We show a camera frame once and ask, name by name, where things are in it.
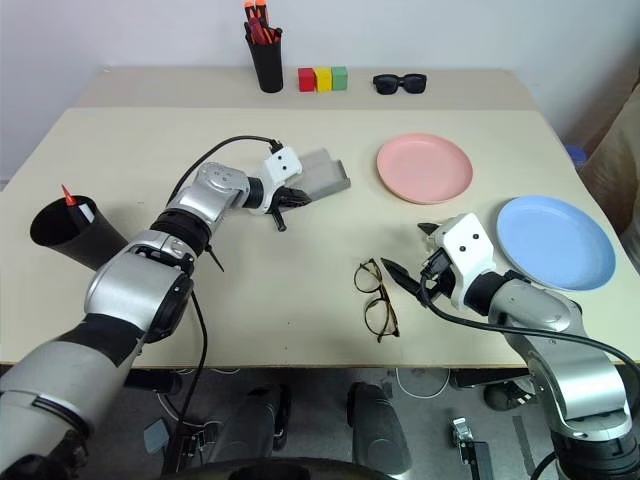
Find tortoiseshell eyeglasses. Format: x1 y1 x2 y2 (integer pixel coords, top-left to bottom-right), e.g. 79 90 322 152
353 257 402 344

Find brown cardboard box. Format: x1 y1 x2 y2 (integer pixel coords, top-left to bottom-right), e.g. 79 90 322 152
580 82 640 235

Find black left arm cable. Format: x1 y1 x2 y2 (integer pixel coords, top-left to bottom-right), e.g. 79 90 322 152
164 135 284 471

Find black tipped-over cup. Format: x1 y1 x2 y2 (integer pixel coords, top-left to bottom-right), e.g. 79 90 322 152
29 196 133 274

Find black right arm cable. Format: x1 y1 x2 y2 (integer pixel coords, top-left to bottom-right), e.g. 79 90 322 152
418 273 640 375

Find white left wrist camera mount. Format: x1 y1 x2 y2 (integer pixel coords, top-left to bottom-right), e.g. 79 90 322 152
248 145 304 217

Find pink plate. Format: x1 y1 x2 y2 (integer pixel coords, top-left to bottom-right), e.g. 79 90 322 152
375 132 475 206

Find white floor cable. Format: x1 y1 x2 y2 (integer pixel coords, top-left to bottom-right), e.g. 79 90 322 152
395 368 452 400

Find grey open glasses case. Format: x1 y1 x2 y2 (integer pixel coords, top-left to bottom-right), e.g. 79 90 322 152
298 146 353 198

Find black upright pen cup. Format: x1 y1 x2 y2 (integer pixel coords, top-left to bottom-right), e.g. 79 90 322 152
244 29 285 95

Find dark rounded robot torso edge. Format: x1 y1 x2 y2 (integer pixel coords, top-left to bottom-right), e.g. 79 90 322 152
172 458 409 480

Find dark rounded robot leg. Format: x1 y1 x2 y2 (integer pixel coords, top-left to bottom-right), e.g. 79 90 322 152
209 383 294 464
346 381 414 476

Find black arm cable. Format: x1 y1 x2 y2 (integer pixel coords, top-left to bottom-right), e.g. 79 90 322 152
164 135 284 471
418 273 640 375

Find blue plate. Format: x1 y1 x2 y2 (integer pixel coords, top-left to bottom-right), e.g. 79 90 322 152
495 195 618 293

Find black table crossbar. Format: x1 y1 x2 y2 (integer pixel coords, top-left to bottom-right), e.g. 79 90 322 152
123 370 183 395

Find grey square floor plate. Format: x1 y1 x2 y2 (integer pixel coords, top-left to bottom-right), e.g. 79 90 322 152
143 418 172 455

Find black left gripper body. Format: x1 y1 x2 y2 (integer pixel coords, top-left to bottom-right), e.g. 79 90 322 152
271 184 300 212

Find black table foot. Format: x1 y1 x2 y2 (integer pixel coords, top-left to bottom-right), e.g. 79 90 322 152
449 368 539 414

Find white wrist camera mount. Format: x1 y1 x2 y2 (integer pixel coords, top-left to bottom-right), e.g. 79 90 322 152
248 145 304 217
428 212 500 309

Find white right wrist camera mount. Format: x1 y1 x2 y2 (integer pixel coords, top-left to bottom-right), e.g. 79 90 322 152
428 212 500 309

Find grey metal floor bracket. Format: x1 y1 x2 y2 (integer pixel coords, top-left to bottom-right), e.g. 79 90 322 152
448 415 495 480

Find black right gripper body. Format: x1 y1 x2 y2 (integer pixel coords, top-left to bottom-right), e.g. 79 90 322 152
418 247 459 304

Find blue bottle cap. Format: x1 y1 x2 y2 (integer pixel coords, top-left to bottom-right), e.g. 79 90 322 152
566 143 590 170

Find black sunglasses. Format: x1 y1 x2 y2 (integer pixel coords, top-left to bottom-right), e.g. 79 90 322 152
372 72 429 97

